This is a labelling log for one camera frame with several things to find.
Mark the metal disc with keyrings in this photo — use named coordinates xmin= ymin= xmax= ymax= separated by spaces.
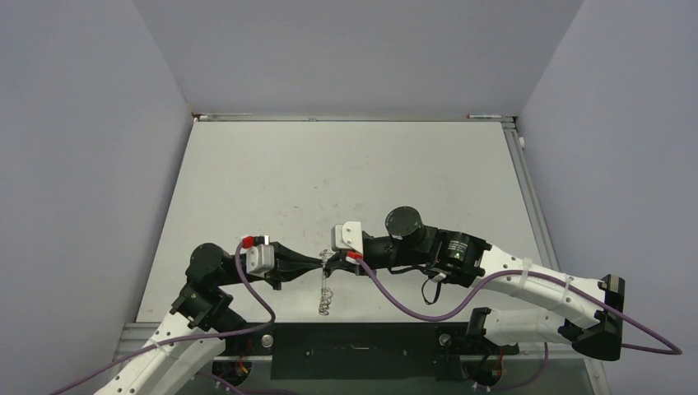
xmin=318 ymin=249 xmax=333 ymax=316

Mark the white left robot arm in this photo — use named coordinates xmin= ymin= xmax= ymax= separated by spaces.
xmin=98 ymin=236 xmax=332 ymax=394

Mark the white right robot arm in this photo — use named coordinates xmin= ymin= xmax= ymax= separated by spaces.
xmin=326 ymin=207 xmax=626 ymax=361

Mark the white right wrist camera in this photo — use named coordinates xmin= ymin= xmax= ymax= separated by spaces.
xmin=331 ymin=221 xmax=364 ymax=254

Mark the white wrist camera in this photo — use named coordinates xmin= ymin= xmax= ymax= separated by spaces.
xmin=242 ymin=235 xmax=275 ymax=277
xmin=331 ymin=221 xmax=364 ymax=254

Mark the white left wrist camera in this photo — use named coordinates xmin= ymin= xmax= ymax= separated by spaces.
xmin=242 ymin=235 xmax=275 ymax=277

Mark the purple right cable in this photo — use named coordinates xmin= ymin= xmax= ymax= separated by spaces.
xmin=347 ymin=251 xmax=682 ymax=356

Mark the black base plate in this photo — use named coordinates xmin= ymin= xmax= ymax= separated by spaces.
xmin=212 ymin=322 xmax=519 ymax=384

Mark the aluminium rear rail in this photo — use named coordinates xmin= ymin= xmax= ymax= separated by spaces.
xmin=193 ymin=114 xmax=515 ymax=123

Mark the aluminium rail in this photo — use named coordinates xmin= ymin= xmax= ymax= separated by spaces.
xmin=193 ymin=114 xmax=515 ymax=123
xmin=501 ymin=118 xmax=560 ymax=270

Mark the pen on rear rail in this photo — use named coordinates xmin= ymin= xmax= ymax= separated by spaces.
xmin=467 ymin=114 xmax=504 ymax=121

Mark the aluminium right rail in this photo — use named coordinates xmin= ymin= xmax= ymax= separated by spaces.
xmin=501 ymin=118 xmax=560 ymax=270

